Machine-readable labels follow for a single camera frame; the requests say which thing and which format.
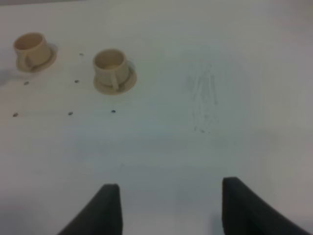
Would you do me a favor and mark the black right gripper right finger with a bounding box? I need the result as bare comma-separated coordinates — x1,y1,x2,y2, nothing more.
222,177,308,235

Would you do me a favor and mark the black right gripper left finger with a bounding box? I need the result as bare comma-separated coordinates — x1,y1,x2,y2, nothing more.
59,184,123,235

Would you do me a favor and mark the beige saucer far right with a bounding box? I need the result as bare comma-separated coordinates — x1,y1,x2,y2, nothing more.
93,67,137,95

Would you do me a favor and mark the beige saucer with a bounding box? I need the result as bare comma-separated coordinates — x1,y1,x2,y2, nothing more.
16,43,58,73
93,67,137,95

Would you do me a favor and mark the beige teacup far right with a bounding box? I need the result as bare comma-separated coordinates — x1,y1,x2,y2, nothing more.
93,48,130,92

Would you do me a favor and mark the beige teacup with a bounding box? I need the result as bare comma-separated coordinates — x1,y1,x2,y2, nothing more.
93,48,130,92
13,32,52,72

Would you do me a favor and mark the beige saucer near centre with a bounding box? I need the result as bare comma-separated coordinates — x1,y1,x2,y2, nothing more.
16,43,58,73

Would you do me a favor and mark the beige teacup near centre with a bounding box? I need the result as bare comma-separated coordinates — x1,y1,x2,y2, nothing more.
13,32,52,72

